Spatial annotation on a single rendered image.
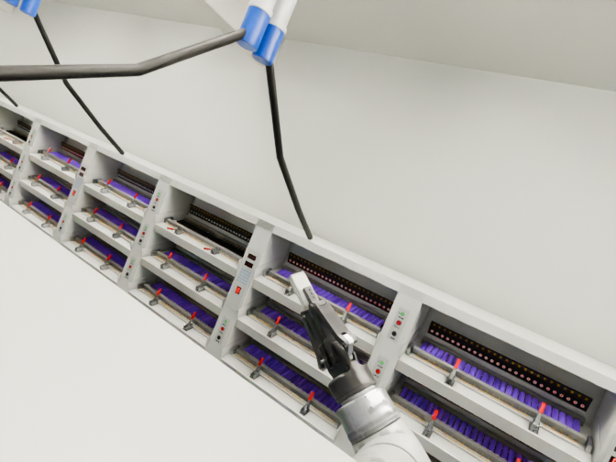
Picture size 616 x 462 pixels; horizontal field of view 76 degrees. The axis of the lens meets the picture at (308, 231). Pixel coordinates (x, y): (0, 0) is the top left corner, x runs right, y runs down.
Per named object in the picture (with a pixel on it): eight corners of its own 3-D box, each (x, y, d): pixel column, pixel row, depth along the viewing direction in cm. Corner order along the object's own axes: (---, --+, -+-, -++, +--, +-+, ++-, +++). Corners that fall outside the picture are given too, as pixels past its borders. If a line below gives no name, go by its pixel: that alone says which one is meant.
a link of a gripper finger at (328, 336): (333, 366, 66) (335, 363, 65) (303, 307, 71) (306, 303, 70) (350, 357, 68) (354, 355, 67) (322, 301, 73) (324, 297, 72)
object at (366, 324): (371, 356, 147) (381, 324, 142) (251, 287, 176) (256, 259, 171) (392, 334, 163) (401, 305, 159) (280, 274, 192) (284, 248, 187)
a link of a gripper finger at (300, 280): (305, 309, 72) (306, 307, 71) (289, 276, 75) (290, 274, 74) (319, 303, 73) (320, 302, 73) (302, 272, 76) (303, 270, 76)
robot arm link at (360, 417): (410, 411, 62) (390, 374, 64) (366, 437, 57) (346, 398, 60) (383, 423, 69) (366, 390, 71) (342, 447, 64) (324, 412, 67)
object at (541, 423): (586, 478, 114) (608, 443, 109) (394, 368, 143) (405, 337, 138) (585, 435, 130) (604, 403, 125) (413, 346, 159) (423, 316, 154)
